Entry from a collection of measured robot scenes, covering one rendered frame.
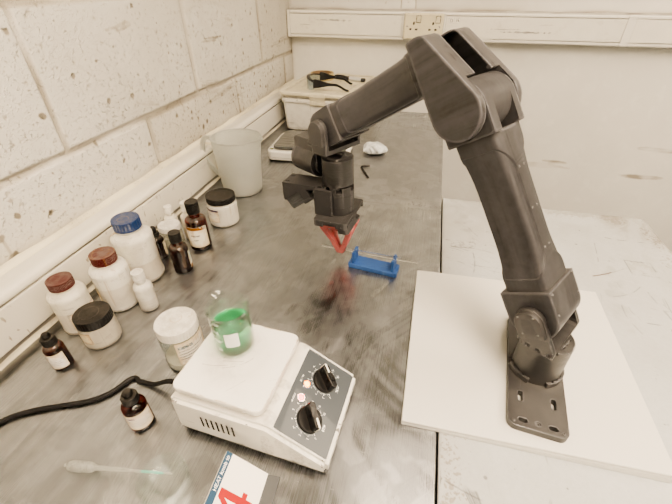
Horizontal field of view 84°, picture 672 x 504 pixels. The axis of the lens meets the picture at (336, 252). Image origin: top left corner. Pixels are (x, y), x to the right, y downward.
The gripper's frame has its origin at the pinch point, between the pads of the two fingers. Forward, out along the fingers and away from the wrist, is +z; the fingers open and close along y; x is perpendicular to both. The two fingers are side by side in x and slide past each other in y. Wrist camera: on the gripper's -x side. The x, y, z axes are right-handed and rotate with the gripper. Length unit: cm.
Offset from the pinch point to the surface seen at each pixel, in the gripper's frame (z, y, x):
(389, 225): 3.3, -17.0, 5.9
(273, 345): -5.8, 31.3, 2.7
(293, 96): -11, -70, -45
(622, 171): 25, -126, 80
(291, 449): -1.1, 40.5, 9.5
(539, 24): -30, -114, 34
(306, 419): -2.1, 37.2, 9.9
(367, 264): 2.2, 0.7, 6.0
